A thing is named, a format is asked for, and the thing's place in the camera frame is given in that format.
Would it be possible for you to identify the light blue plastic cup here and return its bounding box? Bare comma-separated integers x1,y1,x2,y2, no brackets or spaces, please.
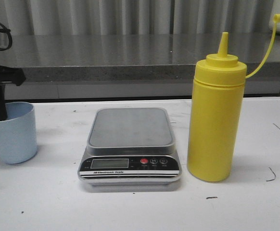
0,102,37,164

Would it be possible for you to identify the yellow squeeze bottle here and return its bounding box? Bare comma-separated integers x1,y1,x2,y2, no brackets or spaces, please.
187,14,280,182

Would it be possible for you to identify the silver digital kitchen scale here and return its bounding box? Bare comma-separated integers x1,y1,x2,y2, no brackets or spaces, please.
77,107,182,192

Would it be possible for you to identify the grey stone counter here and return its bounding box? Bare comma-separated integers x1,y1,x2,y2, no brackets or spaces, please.
0,33,280,102

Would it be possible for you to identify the white pleated curtain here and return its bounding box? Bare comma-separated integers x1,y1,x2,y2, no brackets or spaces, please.
0,0,280,36

